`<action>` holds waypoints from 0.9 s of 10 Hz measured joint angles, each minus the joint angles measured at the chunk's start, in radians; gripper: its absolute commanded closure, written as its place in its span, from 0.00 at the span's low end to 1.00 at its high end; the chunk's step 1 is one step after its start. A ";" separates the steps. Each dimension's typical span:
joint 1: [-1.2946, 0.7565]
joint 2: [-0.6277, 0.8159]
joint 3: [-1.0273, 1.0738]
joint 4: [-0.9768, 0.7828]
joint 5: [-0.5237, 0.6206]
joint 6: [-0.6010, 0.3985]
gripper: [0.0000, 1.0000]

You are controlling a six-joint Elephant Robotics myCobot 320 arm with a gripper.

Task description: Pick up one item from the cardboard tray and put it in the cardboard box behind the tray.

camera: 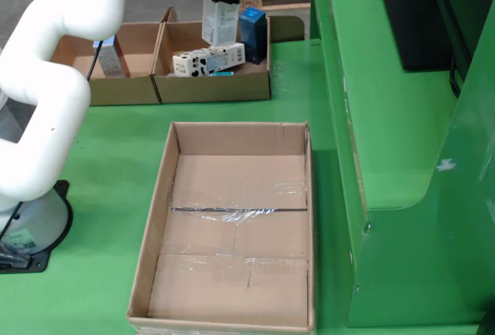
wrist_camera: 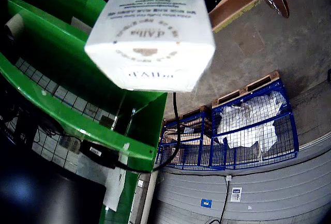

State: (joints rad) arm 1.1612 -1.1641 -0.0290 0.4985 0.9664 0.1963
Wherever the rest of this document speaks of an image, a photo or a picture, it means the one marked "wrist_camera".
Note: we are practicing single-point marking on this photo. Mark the white plastic bags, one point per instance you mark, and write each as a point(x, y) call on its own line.
point(245, 120)

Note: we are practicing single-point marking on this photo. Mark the white d'Alba product carton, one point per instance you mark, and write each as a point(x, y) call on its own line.
point(152, 53)

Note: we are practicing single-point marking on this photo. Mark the black power adapter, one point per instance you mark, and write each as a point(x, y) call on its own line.
point(99, 154)

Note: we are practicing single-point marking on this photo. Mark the white paper roll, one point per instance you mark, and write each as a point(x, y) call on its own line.
point(14, 24)

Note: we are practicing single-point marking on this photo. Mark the white printed door label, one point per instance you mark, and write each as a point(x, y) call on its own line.
point(236, 194)

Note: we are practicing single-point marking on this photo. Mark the open brown cardboard box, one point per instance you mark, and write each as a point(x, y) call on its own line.
point(240, 4)

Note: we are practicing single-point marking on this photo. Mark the wooden pallet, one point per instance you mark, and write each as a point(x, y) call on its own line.
point(245, 87)
point(196, 112)

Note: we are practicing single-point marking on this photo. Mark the grey roller shutter door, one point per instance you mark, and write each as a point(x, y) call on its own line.
point(271, 187)

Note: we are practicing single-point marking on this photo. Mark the blue plastic crate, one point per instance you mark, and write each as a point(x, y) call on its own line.
point(284, 136)

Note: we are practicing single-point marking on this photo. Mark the green metal cabinet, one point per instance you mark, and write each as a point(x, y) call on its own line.
point(64, 53)

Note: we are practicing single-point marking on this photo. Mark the small blue square sticker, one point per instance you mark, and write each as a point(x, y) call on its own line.
point(206, 203)

